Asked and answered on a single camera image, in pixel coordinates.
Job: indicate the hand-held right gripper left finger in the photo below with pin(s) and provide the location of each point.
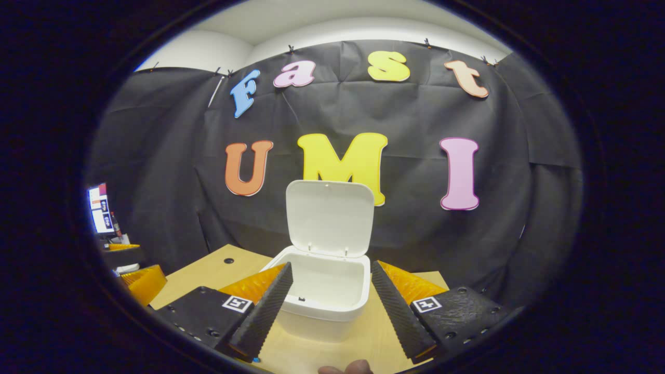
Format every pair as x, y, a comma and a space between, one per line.
262, 317

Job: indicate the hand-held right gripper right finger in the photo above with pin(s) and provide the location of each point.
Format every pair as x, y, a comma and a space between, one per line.
397, 317

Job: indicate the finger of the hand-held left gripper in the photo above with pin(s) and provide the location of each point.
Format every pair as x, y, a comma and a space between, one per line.
145, 283
124, 255

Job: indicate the computer monitor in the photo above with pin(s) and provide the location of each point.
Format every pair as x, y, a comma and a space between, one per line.
101, 208

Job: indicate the white desktop garbage bin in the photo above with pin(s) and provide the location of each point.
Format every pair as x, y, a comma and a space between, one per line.
327, 228

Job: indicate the thin white rod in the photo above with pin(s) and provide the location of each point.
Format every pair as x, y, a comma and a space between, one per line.
216, 91

